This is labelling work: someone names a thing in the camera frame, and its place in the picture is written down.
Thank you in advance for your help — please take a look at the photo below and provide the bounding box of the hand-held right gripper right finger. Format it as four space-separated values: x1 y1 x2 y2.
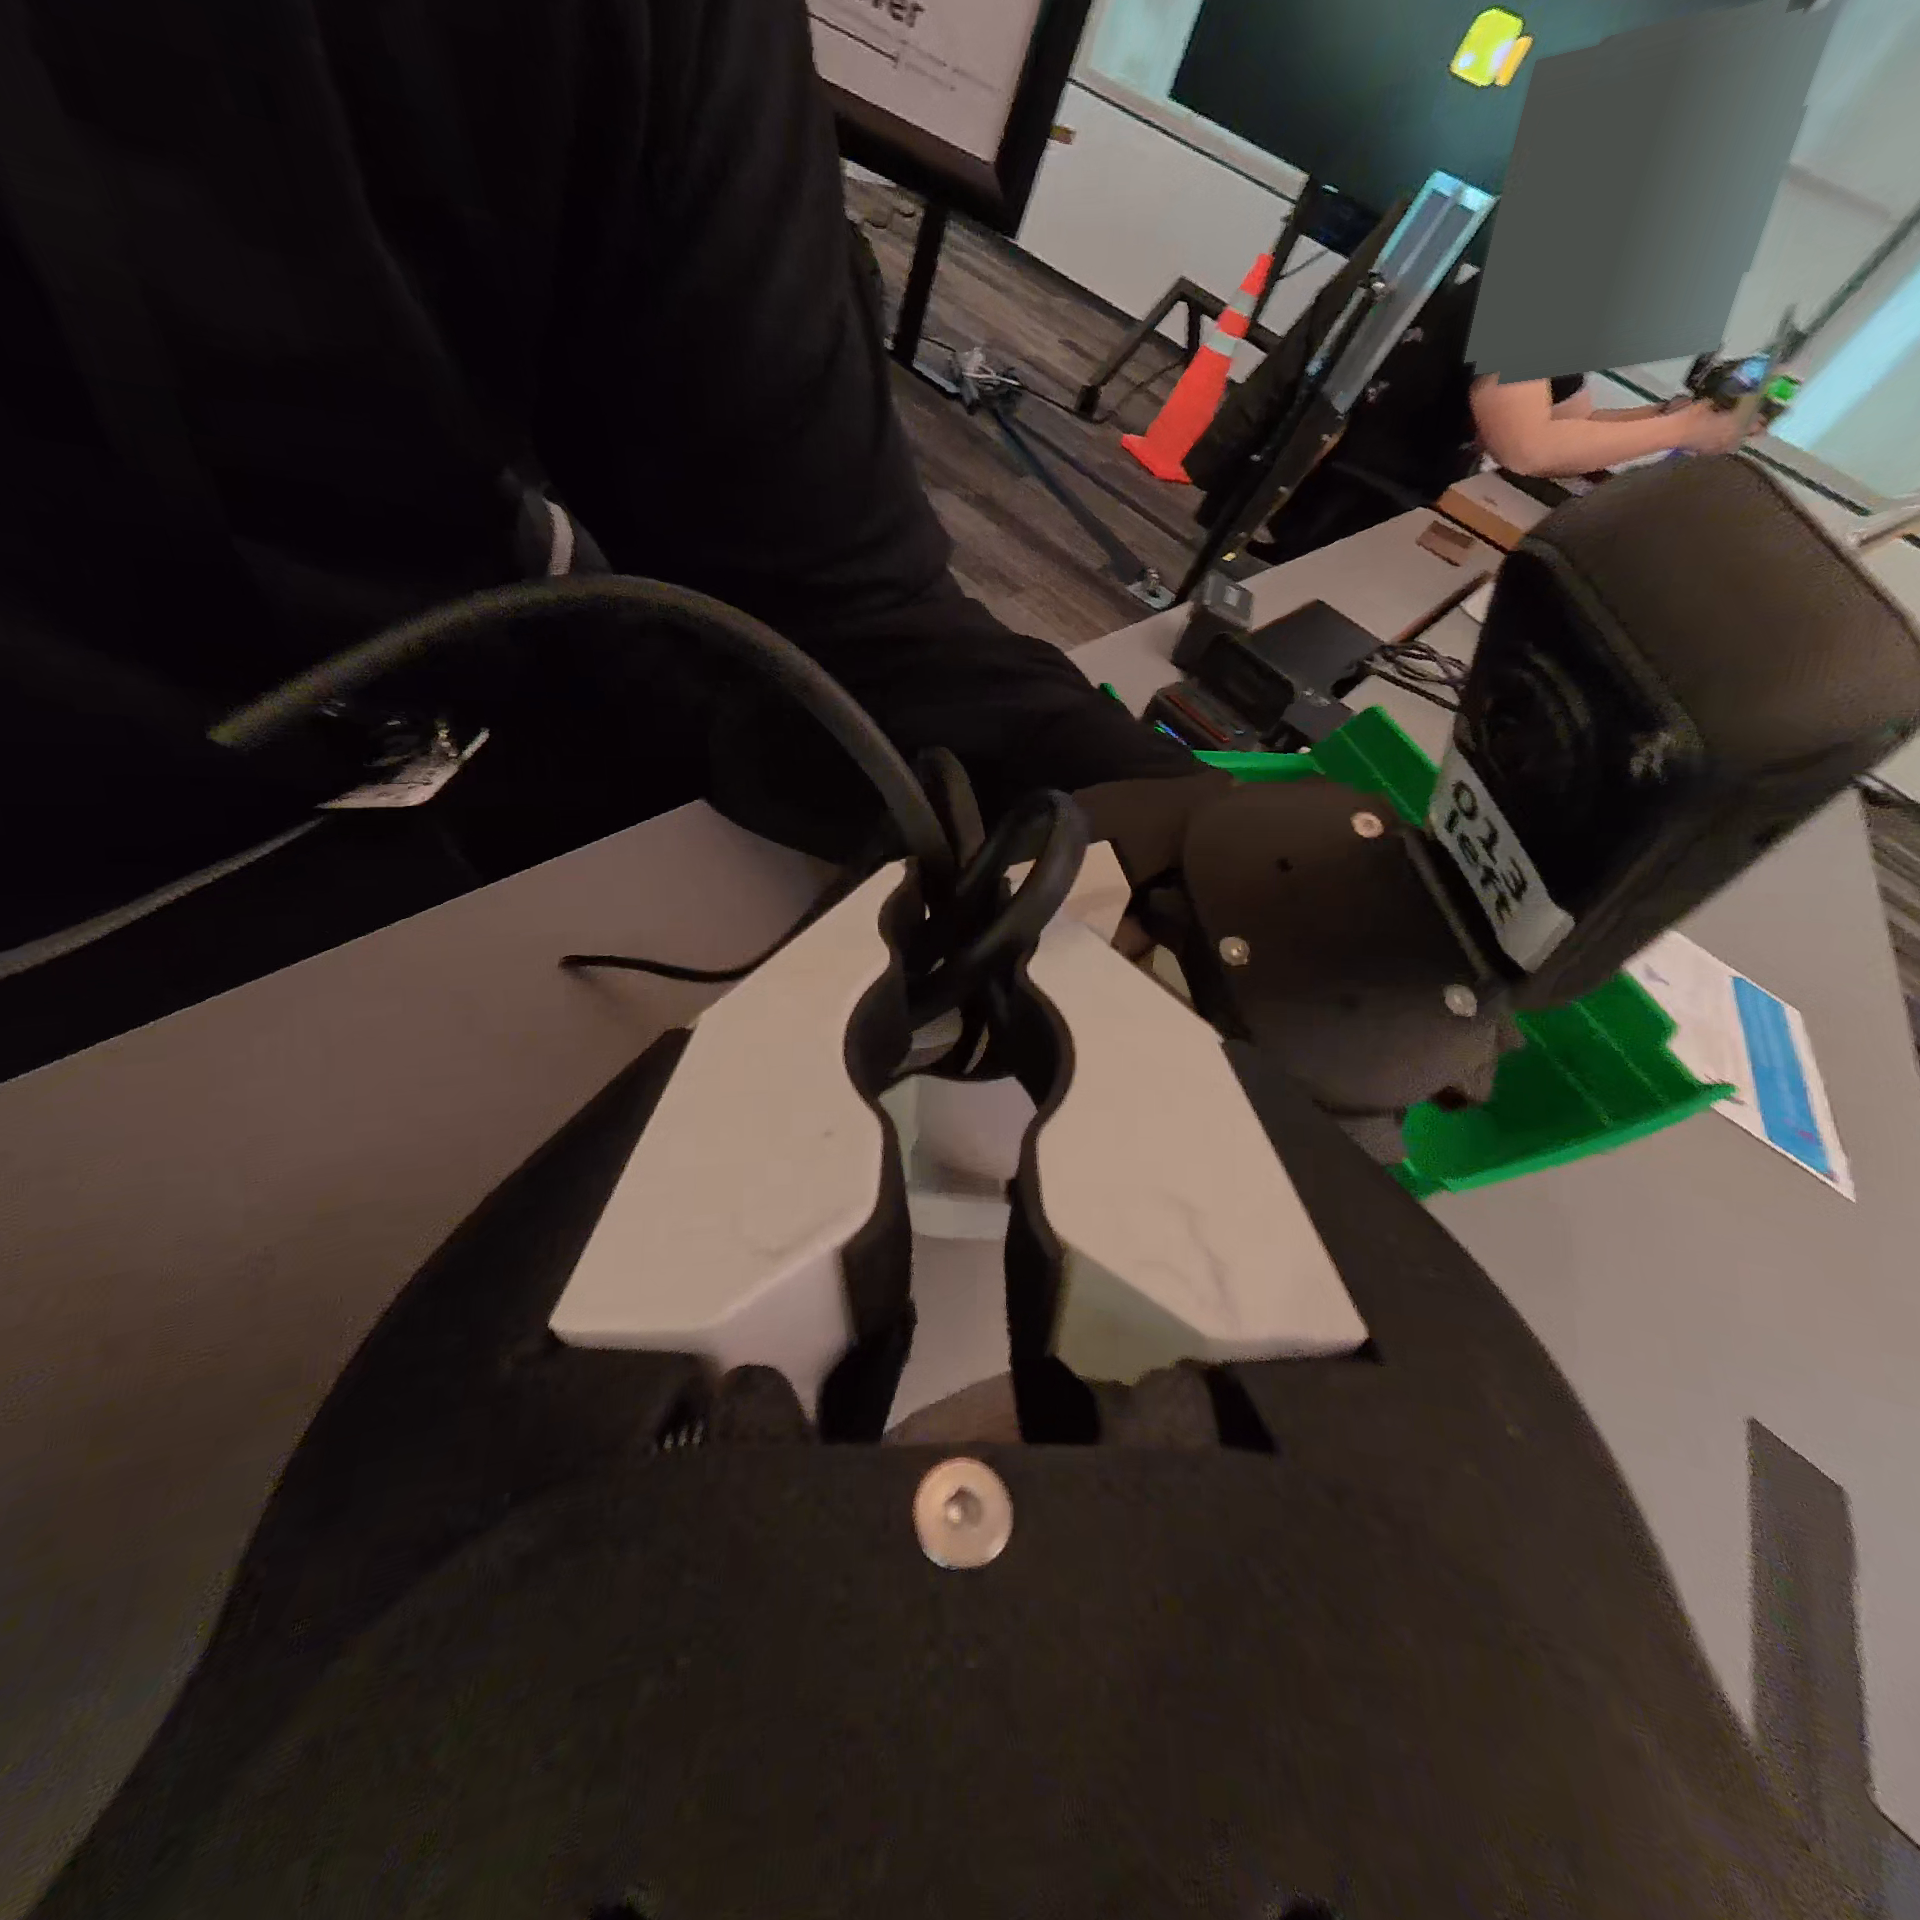
1004 917 1370 1446

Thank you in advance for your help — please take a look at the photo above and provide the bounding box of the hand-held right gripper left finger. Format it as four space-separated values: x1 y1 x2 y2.
547 857 924 1446

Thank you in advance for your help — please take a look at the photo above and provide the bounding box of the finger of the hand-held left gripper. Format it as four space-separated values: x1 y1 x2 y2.
883 1071 1038 1240
1050 839 1158 961

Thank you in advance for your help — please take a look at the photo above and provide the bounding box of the green plastic bin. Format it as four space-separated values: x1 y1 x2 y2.
1102 682 1735 1202

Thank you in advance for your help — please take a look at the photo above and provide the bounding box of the black rubber cord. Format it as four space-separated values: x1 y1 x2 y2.
210 573 1092 1086

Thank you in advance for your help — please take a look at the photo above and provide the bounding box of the person's left forearm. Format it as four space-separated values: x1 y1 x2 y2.
704 583 1219 872

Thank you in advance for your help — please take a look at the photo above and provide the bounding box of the black electronic device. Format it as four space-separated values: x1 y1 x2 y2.
1143 583 1391 752

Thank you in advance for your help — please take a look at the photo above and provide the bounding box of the printed paper sheet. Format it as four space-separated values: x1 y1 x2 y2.
1626 930 1862 1202

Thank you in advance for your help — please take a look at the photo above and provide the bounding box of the orange traffic cone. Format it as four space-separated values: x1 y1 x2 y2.
1123 252 1279 486

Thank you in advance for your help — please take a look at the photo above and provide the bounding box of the black TV screen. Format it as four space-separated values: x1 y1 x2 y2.
1170 0 1548 211

